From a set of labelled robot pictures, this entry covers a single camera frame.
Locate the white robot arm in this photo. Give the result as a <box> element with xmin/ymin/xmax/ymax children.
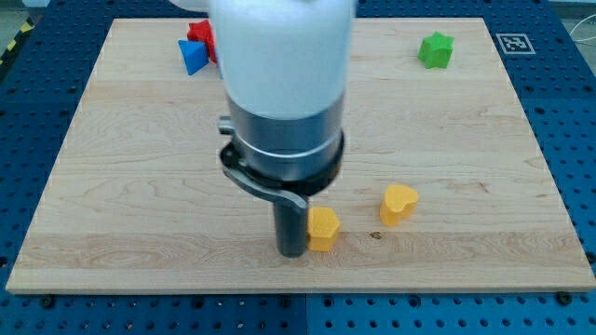
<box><xmin>175</xmin><ymin>0</ymin><xmax>356</xmax><ymax>258</ymax></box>

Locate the fiducial marker tag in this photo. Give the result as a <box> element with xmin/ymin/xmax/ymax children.
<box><xmin>495</xmin><ymin>33</ymin><xmax>535</xmax><ymax>55</ymax></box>

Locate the green star block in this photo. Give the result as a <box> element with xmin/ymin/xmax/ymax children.
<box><xmin>417</xmin><ymin>32</ymin><xmax>454</xmax><ymax>69</ymax></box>

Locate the yellow pentagon block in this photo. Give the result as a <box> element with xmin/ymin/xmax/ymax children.
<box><xmin>307</xmin><ymin>207</ymin><xmax>341</xmax><ymax>252</ymax></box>

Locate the wooden board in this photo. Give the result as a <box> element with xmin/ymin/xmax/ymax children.
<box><xmin>7</xmin><ymin>18</ymin><xmax>595</xmax><ymax>295</ymax></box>

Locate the blue triangle block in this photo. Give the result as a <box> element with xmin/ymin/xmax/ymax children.
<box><xmin>178</xmin><ymin>40</ymin><xmax>210</xmax><ymax>75</ymax></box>

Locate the white cable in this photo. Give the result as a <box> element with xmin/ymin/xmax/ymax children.
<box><xmin>567</xmin><ymin>13</ymin><xmax>596</xmax><ymax>47</ymax></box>

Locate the red block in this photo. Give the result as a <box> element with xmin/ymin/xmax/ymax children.
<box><xmin>186</xmin><ymin>20</ymin><xmax>218</xmax><ymax>63</ymax></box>

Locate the yellow heart block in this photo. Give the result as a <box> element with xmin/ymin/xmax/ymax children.
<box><xmin>379</xmin><ymin>184</ymin><xmax>419</xmax><ymax>227</ymax></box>

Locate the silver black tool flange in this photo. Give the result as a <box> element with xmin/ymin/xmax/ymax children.
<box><xmin>218</xmin><ymin>93</ymin><xmax>345</xmax><ymax>203</ymax></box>

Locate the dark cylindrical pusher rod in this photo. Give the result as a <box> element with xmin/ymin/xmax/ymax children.
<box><xmin>273</xmin><ymin>198</ymin><xmax>308</xmax><ymax>258</ymax></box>

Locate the black yellow hazard tape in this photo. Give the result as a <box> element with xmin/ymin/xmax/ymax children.
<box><xmin>1</xmin><ymin>18</ymin><xmax>35</xmax><ymax>66</ymax></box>

